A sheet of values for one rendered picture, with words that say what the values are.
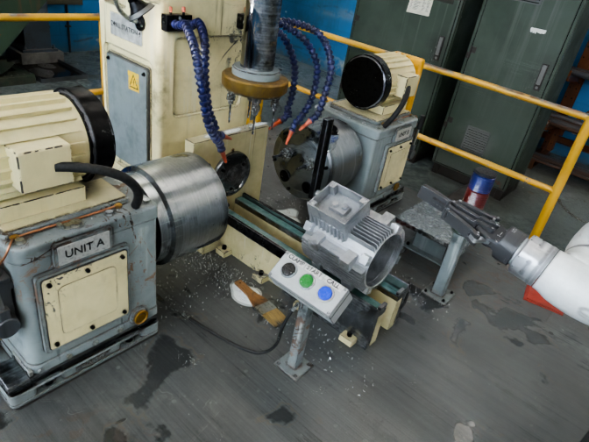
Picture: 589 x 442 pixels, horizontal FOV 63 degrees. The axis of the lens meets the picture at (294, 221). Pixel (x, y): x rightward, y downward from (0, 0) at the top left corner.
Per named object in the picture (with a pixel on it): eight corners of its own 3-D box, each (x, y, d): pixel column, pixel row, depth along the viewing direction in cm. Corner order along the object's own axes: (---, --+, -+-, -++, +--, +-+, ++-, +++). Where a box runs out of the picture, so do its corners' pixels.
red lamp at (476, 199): (458, 202, 132) (464, 187, 129) (467, 196, 136) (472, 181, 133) (479, 211, 128) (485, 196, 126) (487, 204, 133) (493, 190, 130)
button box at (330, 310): (273, 283, 108) (266, 274, 103) (293, 259, 109) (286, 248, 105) (333, 325, 99) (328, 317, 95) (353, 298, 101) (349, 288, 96)
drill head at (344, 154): (251, 188, 164) (259, 117, 151) (323, 161, 193) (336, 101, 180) (306, 220, 151) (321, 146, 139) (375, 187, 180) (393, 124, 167)
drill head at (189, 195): (57, 257, 118) (46, 164, 105) (179, 213, 143) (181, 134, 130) (114, 311, 105) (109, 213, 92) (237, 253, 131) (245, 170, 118)
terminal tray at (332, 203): (308, 223, 125) (305, 203, 119) (335, 199, 129) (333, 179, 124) (344, 245, 118) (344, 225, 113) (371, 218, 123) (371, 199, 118)
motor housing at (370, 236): (304, 268, 134) (295, 223, 120) (347, 226, 142) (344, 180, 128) (361, 307, 124) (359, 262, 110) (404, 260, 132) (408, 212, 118)
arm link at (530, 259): (551, 259, 89) (521, 241, 92) (525, 293, 94) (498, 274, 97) (564, 243, 95) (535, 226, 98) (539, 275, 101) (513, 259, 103)
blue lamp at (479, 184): (464, 187, 129) (470, 172, 127) (472, 181, 133) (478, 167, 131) (485, 196, 126) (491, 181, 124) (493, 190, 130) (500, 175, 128)
